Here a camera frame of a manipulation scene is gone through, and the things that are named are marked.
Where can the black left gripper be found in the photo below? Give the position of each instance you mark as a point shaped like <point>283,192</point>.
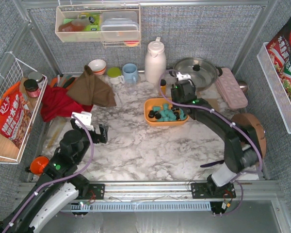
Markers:
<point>97,134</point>

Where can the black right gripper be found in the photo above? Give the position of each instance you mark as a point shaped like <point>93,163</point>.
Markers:
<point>182,89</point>

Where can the teal coffee capsule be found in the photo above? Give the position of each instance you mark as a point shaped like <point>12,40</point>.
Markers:
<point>171,117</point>
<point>181,111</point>
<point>165,106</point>
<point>182,117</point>
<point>167,112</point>
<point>163,113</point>
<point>156,108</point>
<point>162,119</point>

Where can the brown cloth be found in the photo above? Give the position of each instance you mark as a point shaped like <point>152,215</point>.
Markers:
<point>88,89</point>

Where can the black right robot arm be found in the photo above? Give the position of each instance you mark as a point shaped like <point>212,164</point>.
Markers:
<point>241,143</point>

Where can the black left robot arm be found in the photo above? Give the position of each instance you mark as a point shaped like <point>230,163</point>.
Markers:
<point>58,185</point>

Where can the orange juice bottle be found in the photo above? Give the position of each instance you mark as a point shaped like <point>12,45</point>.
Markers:
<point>162,88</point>

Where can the steel pot with lid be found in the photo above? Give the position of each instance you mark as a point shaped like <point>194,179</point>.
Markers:
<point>203,73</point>

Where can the white thermos jug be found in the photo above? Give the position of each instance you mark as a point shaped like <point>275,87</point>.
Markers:
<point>155,61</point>

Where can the pink egg tray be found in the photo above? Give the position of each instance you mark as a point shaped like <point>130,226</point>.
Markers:
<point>229,89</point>

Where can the red cloth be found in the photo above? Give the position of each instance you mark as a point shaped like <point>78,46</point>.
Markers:
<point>56,103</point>

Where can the green lidded white cup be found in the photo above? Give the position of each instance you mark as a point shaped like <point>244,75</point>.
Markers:
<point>115,76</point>

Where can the blue mug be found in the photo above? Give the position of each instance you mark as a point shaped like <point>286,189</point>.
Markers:
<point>130,72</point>

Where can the steel round object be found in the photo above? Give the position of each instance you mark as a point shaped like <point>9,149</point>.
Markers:
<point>243,86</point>

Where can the white orange striped bowl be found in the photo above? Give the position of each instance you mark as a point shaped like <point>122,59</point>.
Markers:
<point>98,66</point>

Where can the round wooden board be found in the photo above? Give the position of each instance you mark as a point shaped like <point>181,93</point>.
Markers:
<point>245,119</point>

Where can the orange plastic cup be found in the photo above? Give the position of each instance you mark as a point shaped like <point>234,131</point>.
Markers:
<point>38,164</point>

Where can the red jar black lid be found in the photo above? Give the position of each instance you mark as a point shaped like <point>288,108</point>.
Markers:
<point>32,88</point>

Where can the glass jar silver lid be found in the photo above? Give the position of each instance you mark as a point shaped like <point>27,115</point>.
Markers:
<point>38,77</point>

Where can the orange snack bag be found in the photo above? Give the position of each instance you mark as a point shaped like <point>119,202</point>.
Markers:
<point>14,117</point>

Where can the clear plastic containers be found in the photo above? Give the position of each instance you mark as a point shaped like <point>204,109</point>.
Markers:
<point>119,26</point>

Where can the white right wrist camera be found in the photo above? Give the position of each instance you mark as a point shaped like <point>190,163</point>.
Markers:
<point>180,76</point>

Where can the white wire basket left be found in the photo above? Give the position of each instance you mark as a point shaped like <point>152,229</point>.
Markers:
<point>9,153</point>

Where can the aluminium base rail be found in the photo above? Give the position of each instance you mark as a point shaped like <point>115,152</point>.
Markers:
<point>171,190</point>

